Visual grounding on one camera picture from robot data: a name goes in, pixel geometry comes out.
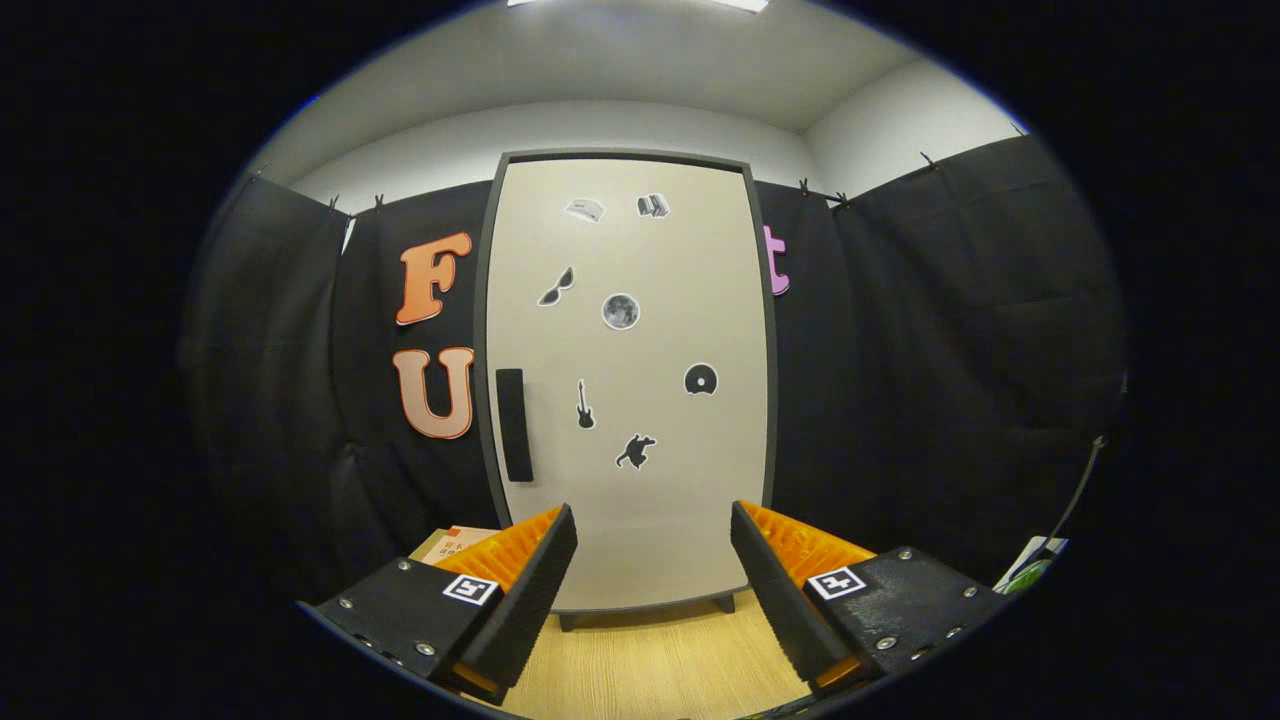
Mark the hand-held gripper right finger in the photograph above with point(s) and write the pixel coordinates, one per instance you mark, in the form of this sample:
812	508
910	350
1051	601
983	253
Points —
775	590

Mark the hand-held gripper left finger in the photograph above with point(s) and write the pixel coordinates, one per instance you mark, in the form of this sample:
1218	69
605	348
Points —
535	590

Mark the grey shoe cabinet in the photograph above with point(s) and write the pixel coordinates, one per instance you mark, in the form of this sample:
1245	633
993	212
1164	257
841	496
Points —
479	350

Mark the white shoe cabinet door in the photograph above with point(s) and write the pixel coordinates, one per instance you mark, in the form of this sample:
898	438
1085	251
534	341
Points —
680	270

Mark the beige cover book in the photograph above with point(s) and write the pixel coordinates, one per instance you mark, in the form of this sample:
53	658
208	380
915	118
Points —
462	543

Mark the green bowl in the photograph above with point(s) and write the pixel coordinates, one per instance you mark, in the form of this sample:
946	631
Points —
1030	577

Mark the black backdrop cloth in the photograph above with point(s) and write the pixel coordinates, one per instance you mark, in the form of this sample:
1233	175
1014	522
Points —
900	350

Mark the ceiling light panel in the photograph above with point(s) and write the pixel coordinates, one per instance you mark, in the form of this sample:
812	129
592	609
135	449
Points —
740	4

